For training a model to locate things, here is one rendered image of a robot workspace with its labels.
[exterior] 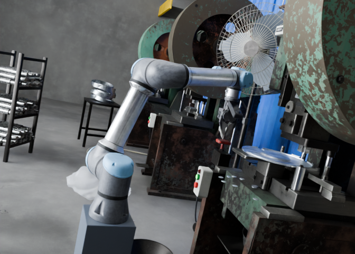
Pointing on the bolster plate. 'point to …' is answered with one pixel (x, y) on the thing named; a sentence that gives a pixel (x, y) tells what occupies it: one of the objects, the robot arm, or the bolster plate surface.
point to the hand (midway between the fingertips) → (224, 137)
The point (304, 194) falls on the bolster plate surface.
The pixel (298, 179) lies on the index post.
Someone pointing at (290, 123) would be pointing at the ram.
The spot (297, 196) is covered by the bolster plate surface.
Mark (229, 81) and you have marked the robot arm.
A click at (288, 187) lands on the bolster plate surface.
